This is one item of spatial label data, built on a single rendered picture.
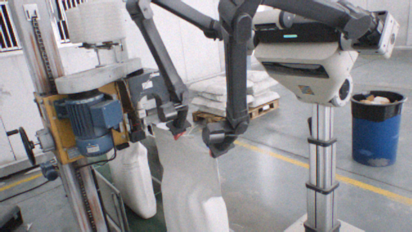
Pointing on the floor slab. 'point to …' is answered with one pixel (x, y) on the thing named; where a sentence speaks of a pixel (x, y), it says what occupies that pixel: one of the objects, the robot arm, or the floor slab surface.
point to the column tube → (33, 56)
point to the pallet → (224, 116)
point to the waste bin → (376, 127)
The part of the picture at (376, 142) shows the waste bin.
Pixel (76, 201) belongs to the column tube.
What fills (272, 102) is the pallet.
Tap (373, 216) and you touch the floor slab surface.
